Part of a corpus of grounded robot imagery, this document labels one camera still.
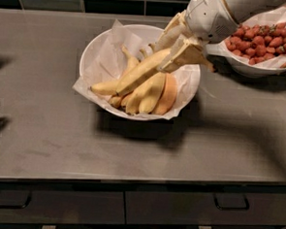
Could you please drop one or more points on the left black drawer handle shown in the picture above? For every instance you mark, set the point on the left black drawer handle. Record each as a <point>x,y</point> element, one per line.
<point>14,200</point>

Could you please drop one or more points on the small lower yellow banana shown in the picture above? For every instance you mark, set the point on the small lower yellow banana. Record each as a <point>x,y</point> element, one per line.
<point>119,102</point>

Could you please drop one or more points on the right black drawer handle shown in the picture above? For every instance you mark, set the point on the right black drawer handle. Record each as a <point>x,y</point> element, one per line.
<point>231,202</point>

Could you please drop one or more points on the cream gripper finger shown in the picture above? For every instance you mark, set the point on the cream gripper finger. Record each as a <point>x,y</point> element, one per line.
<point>174,33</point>
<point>185,51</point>

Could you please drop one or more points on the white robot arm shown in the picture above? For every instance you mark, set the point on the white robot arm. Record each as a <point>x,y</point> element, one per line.
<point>244,9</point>

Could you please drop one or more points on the right drawer front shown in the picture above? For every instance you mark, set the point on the right drawer front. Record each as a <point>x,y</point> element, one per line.
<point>198,208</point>

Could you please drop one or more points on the black drawer handle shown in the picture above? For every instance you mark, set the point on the black drawer handle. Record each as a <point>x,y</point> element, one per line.
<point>231,202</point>
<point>14,200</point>

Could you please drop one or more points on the left drawer front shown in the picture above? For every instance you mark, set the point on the left drawer front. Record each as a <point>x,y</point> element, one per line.
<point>65,207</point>

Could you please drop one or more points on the white paper liner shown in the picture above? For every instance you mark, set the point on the white paper liner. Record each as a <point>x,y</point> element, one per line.
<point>100,65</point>

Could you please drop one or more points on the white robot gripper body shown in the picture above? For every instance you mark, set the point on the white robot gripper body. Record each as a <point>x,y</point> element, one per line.
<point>209,17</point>

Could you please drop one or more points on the drawer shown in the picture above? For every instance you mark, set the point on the drawer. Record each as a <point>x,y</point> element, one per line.
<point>65,207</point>
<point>198,208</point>

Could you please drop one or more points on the orange-tinted right banana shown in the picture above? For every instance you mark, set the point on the orange-tinted right banana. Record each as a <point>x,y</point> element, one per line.
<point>168,96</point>

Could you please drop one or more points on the white strawberry bowl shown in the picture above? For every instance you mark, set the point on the white strawberry bowl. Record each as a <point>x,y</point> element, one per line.
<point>246,69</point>

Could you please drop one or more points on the white banana bowl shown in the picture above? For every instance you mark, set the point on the white banana bowl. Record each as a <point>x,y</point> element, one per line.
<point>92,48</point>

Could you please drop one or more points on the pile of red strawberries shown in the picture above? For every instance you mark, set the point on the pile of red strawberries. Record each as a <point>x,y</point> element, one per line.
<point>258,43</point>

